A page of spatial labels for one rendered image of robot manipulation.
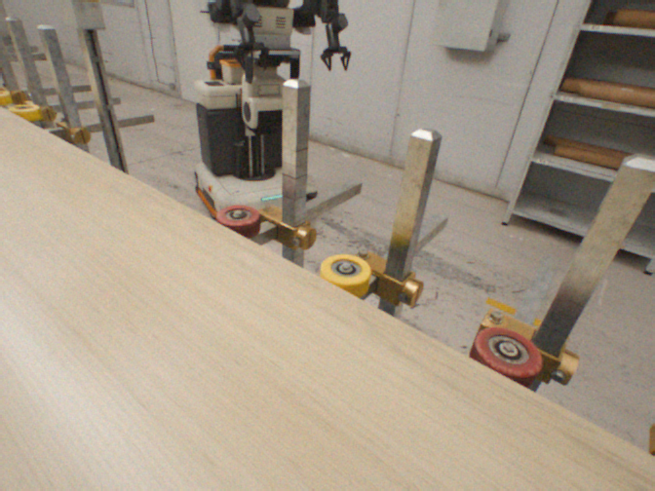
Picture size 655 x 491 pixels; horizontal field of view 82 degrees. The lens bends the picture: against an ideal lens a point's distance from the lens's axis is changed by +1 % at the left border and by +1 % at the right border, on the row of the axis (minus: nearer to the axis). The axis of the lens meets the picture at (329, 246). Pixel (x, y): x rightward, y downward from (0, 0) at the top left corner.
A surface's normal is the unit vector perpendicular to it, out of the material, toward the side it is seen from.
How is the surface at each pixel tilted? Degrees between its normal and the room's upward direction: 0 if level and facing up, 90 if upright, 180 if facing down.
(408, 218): 90
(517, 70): 90
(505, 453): 0
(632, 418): 0
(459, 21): 90
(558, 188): 90
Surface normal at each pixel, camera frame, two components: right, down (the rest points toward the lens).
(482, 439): 0.07, -0.84
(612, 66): -0.61, 0.39
